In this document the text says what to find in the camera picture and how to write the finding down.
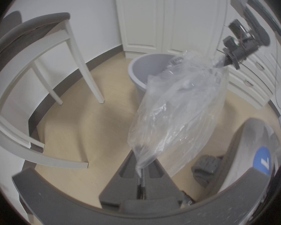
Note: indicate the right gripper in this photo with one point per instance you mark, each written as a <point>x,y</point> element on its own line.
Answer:
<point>244,49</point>

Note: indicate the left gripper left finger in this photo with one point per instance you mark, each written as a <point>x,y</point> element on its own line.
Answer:
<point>121,184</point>

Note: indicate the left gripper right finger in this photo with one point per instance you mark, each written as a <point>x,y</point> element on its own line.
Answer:
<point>161,184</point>

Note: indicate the clear plastic bag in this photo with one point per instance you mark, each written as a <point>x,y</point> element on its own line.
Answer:
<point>178,116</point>

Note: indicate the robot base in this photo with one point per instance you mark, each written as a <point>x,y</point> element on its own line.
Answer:
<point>250,146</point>

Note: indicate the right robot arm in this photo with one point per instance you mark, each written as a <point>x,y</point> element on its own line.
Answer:
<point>257,24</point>

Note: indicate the grey trash bin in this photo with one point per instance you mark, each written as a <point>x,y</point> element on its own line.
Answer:
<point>142,69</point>

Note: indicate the white chest of drawers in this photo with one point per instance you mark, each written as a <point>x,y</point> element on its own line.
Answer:
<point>250,78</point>

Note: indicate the white wardrobe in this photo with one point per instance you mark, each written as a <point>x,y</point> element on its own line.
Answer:
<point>168,17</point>

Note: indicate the white chair with grey seat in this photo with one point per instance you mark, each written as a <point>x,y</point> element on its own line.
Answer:
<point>21,62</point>

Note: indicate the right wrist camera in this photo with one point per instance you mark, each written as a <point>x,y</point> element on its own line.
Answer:
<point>238,27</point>

